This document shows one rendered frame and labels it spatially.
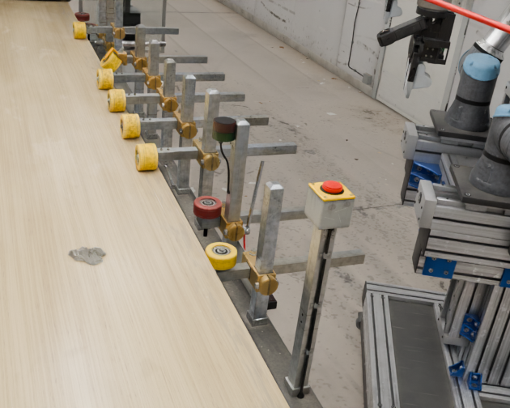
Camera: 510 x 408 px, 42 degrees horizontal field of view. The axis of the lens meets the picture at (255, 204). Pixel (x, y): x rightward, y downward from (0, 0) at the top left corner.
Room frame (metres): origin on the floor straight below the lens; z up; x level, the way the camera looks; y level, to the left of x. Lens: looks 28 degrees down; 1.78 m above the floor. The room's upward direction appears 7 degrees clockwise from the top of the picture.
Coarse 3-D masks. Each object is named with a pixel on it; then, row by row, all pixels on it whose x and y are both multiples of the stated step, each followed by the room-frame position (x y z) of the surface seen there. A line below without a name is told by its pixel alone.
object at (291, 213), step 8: (288, 208) 1.76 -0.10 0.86; (296, 208) 1.76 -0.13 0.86; (304, 208) 1.77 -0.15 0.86; (240, 216) 1.67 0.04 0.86; (248, 216) 1.68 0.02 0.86; (256, 216) 1.69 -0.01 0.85; (280, 216) 1.72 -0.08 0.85; (288, 216) 1.73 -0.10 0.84; (296, 216) 1.75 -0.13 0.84; (304, 216) 1.76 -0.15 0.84; (200, 224) 1.63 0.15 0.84; (208, 224) 1.63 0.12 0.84; (216, 224) 1.64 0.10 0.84
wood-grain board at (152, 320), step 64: (0, 64) 2.66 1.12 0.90; (64, 64) 2.76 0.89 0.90; (0, 128) 2.00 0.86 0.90; (64, 128) 2.06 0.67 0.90; (0, 192) 1.57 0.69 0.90; (64, 192) 1.62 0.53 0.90; (128, 192) 1.66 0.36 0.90; (0, 256) 1.27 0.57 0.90; (64, 256) 1.30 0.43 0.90; (128, 256) 1.33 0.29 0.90; (192, 256) 1.37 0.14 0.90; (0, 320) 1.05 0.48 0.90; (64, 320) 1.07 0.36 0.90; (128, 320) 1.10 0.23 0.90; (192, 320) 1.12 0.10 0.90; (0, 384) 0.88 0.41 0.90; (64, 384) 0.89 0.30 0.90; (128, 384) 0.91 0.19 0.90; (192, 384) 0.93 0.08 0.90; (256, 384) 0.95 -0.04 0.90
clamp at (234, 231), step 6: (222, 210) 1.67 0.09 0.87; (222, 216) 1.64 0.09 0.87; (222, 222) 1.63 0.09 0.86; (228, 222) 1.61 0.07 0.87; (234, 222) 1.61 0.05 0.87; (240, 222) 1.62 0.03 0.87; (222, 228) 1.63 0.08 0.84; (228, 228) 1.59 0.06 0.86; (234, 228) 1.59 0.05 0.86; (240, 228) 1.60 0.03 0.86; (228, 234) 1.58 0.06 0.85; (234, 234) 1.59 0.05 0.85; (240, 234) 1.60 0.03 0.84; (234, 240) 1.59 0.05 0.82
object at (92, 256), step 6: (72, 252) 1.31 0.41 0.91; (78, 252) 1.31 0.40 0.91; (84, 252) 1.31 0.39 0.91; (90, 252) 1.31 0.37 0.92; (96, 252) 1.32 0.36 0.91; (102, 252) 1.33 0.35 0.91; (78, 258) 1.29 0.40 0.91; (84, 258) 1.29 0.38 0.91; (90, 258) 1.29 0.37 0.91; (96, 258) 1.29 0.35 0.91; (90, 264) 1.28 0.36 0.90
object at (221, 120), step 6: (216, 120) 1.61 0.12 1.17; (222, 120) 1.61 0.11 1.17; (228, 120) 1.62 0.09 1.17; (234, 120) 1.62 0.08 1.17; (234, 144) 1.61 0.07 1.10; (222, 150) 1.61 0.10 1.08; (234, 150) 1.61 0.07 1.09; (228, 168) 1.62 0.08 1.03; (228, 174) 1.62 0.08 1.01; (228, 180) 1.62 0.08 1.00; (228, 186) 1.62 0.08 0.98; (228, 192) 1.62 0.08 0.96
